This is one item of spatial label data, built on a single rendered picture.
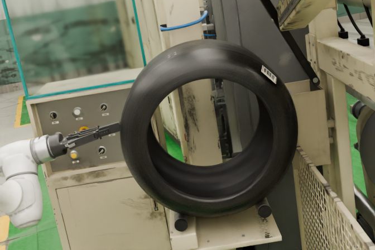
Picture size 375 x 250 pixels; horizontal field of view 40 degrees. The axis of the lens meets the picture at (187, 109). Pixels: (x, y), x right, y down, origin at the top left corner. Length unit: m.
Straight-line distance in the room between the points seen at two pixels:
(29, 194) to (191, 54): 0.67
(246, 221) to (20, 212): 0.78
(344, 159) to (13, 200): 1.22
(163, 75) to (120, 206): 1.02
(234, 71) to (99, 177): 1.05
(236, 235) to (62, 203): 0.96
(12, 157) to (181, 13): 0.78
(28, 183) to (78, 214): 0.79
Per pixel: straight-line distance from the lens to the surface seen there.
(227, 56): 1.56
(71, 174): 2.40
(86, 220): 2.47
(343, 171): 2.09
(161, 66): 1.56
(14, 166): 1.74
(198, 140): 2.00
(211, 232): 1.85
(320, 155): 2.02
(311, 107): 1.96
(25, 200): 1.68
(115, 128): 1.70
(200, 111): 1.96
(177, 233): 1.75
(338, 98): 1.99
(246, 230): 1.83
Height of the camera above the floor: 1.69
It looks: 15 degrees down
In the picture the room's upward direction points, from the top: 9 degrees counter-clockwise
